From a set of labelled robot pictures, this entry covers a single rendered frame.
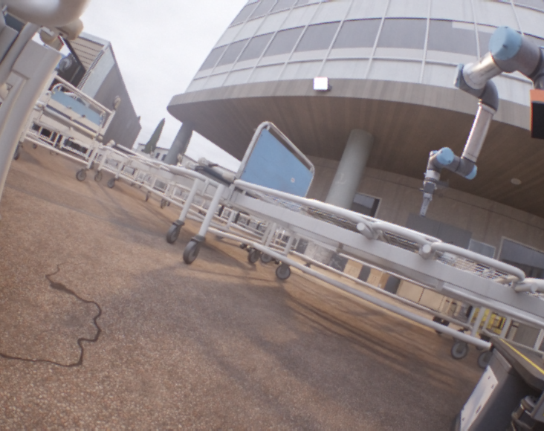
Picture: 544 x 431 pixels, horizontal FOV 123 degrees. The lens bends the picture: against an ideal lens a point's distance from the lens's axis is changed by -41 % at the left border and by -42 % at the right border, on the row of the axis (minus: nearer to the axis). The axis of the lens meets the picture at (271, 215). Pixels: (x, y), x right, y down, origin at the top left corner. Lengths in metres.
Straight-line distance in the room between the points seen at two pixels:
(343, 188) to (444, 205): 3.21
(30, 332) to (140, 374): 0.21
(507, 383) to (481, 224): 7.10
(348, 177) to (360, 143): 0.88
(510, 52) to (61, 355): 1.21
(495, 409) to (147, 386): 0.61
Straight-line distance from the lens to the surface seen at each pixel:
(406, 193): 7.63
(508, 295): 1.05
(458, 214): 7.49
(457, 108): 4.80
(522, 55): 0.89
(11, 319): 0.54
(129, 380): 0.48
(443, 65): 6.10
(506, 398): 0.56
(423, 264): 0.99
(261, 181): 1.55
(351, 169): 5.74
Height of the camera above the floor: 0.33
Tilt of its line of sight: 3 degrees up
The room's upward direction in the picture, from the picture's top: 23 degrees clockwise
